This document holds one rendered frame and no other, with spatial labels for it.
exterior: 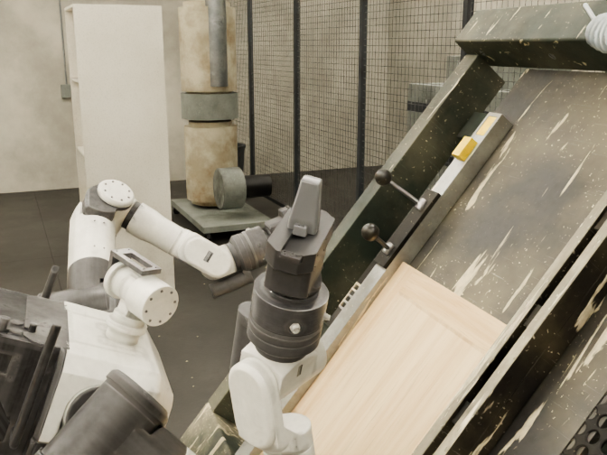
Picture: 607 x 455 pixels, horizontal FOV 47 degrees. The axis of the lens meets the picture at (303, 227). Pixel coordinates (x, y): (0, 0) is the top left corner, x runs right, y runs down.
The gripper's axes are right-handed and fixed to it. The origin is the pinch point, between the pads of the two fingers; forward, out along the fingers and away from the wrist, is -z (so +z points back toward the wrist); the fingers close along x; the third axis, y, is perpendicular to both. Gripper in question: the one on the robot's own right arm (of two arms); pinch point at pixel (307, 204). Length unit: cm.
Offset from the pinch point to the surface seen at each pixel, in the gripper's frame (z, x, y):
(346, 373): 59, 49, 6
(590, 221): 9, 39, 37
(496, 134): 13, 85, 23
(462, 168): 20, 79, 18
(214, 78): 167, 564, -215
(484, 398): 33.4, 20.4, 28.1
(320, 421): 67, 42, 3
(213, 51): 143, 568, -220
